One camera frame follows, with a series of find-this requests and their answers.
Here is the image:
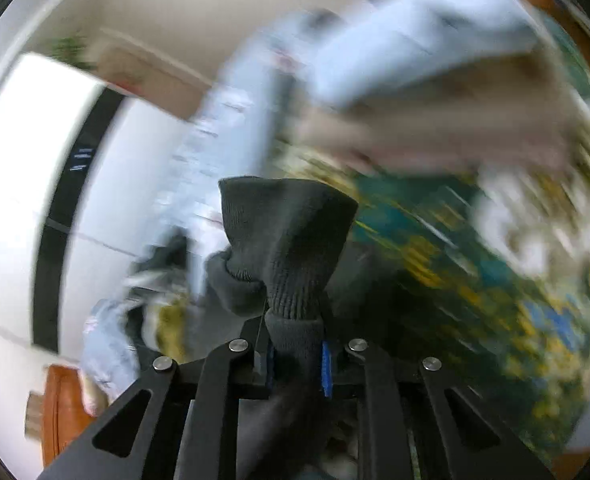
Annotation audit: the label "dark grey fleece pants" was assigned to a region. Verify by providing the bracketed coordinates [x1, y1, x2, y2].
[206, 177, 358, 479]

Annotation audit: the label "olive yellow knit sweater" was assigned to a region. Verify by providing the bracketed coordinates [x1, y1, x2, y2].
[155, 304, 187, 362]

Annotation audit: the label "light blue floral duvet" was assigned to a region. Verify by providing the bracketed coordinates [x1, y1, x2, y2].
[78, 10, 336, 415]

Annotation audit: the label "wooden headboard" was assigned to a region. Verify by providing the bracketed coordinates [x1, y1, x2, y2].
[41, 365, 96, 468]

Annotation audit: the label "black white sweatshirt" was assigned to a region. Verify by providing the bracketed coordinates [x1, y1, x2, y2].
[125, 230, 190, 354]

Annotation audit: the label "teal floral bed blanket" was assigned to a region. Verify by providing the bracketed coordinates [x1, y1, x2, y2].
[274, 8, 590, 466]

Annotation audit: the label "beige folded blanket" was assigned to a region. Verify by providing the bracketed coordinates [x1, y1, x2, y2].
[292, 49, 579, 172]

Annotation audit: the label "light blue folded cloth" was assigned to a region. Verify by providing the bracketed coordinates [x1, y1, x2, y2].
[308, 0, 538, 110]

